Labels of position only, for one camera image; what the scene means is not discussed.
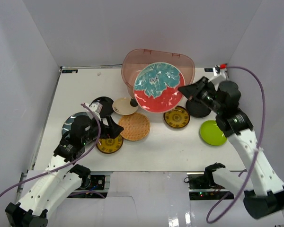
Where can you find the yellow patterned plate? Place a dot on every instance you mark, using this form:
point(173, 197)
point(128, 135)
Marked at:
point(110, 146)
point(177, 118)

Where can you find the woven bamboo tray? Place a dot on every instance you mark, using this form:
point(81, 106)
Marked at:
point(136, 126)

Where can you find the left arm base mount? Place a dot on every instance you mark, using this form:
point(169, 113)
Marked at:
point(92, 188)

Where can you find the black plate left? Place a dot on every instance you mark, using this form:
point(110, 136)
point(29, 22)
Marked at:
point(107, 108)

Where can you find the cream plate with black spot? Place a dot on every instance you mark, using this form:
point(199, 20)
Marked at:
point(125, 106)

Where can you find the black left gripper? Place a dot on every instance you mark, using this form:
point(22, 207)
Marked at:
point(106, 129)

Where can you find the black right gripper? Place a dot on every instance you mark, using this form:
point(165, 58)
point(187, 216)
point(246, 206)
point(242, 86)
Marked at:
point(190, 91)

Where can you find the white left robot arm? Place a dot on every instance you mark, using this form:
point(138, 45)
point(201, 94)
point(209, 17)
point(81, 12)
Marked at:
point(63, 175)

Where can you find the pink translucent plastic bin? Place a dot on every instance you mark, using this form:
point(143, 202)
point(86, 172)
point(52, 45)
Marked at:
point(138, 59)

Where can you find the blue-grey glazed plate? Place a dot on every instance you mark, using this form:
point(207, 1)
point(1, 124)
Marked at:
point(68, 121)

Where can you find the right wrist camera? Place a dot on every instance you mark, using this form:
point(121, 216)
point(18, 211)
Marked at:
point(219, 74)

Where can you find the yellow patterned plate left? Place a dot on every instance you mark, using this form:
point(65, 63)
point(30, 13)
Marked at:
point(110, 146)

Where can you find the red and teal floral plate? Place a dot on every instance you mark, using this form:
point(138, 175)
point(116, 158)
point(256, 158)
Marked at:
point(156, 87)

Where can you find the lime green plate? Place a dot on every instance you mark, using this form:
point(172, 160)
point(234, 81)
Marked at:
point(211, 134)

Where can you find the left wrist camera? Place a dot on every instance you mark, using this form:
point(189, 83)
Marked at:
point(96, 108)

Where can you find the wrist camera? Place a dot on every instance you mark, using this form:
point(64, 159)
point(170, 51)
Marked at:
point(219, 74)
point(96, 108)

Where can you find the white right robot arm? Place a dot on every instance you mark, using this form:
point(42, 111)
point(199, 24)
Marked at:
point(263, 192)

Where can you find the yellow patterned plate right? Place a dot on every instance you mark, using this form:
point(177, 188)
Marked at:
point(177, 118)

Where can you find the black plate right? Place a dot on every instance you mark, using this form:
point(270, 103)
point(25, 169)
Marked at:
point(198, 111)

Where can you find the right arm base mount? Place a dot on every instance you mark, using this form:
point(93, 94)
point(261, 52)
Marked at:
point(199, 190)

